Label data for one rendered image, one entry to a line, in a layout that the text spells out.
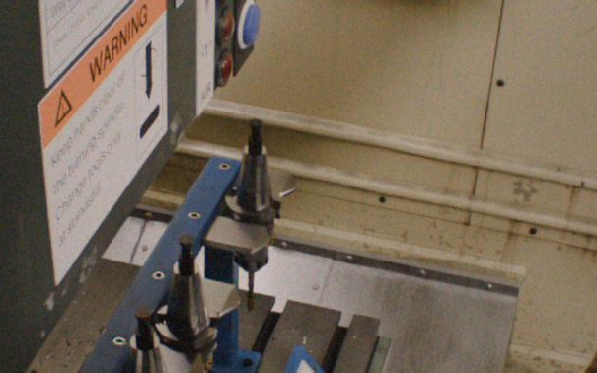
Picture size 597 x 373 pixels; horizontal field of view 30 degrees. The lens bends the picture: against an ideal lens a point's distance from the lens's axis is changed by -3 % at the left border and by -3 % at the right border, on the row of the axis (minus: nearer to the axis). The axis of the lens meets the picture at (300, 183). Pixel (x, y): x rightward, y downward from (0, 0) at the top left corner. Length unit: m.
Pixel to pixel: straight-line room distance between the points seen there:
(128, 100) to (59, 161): 0.09
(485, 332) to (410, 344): 0.12
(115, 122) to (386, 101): 1.07
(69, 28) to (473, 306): 1.32
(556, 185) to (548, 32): 0.25
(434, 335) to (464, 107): 0.37
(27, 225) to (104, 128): 0.09
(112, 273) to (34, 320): 1.15
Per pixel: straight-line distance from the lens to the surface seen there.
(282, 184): 1.33
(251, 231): 1.25
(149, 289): 1.16
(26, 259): 0.53
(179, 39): 0.68
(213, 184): 1.31
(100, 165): 0.59
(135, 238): 1.87
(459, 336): 1.75
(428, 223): 1.74
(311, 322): 1.62
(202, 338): 1.10
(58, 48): 0.51
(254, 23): 0.80
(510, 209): 1.69
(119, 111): 0.60
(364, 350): 1.58
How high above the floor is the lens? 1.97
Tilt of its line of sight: 35 degrees down
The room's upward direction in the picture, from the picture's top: 4 degrees clockwise
